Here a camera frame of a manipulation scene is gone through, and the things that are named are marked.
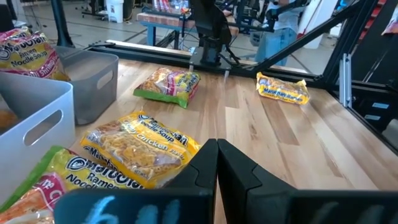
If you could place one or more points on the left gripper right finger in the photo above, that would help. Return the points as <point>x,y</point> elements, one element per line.
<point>264,205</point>

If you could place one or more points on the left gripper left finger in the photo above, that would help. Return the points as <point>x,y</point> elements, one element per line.
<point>186,205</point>

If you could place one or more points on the yellow chicken ramen pack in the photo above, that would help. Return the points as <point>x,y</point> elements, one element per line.
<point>140,149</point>
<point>281,90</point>

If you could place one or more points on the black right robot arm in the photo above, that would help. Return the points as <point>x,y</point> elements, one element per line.
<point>211,21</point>

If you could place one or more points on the grey plastic bin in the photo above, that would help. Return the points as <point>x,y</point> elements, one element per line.
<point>84,105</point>

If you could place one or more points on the person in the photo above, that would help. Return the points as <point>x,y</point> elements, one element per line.
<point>280,40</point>

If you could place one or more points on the white plastic bin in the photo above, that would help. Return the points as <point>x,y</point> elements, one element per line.
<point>56,93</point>

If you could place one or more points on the wooden bench blue legs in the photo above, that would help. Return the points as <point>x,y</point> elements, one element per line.
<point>168,20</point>

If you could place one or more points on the white trash bin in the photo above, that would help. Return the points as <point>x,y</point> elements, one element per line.
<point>115,11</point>

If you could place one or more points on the red ladder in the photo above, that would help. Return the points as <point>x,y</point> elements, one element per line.
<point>373,15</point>

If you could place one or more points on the black pole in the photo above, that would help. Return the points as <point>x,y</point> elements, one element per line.
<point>60,21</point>

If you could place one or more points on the silver aluminium post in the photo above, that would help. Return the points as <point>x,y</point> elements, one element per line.
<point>345,81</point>

